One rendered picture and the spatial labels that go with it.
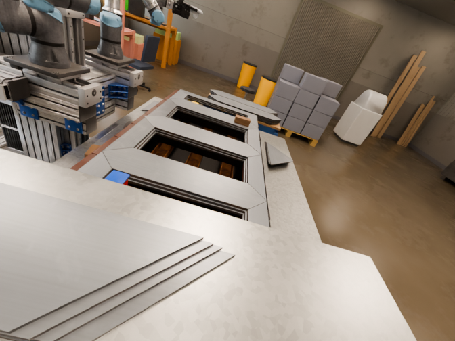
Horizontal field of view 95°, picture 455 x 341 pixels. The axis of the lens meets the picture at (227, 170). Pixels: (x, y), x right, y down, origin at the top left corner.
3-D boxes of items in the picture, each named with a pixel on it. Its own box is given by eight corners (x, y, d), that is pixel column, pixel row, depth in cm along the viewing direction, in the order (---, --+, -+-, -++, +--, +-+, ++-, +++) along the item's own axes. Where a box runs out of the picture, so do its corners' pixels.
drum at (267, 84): (267, 109, 575) (279, 82, 536) (252, 104, 569) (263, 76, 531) (266, 105, 613) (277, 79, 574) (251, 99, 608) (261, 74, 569)
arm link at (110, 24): (98, 36, 127) (98, 10, 120) (101, 33, 137) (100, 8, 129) (120, 42, 132) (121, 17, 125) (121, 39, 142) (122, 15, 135)
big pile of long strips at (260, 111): (275, 116, 241) (278, 111, 238) (280, 128, 208) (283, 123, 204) (209, 93, 233) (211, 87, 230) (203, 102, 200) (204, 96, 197)
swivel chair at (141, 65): (154, 88, 426) (160, 37, 376) (147, 95, 384) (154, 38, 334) (126, 80, 414) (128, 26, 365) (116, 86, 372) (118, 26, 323)
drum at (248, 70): (248, 88, 726) (256, 65, 686) (248, 91, 687) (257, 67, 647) (235, 84, 722) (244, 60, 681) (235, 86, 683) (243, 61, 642)
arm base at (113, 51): (91, 51, 132) (91, 34, 127) (105, 50, 145) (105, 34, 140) (116, 60, 134) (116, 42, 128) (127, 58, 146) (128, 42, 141)
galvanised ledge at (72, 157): (174, 106, 207) (175, 103, 205) (93, 184, 98) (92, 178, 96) (154, 99, 205) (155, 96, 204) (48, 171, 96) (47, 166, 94)
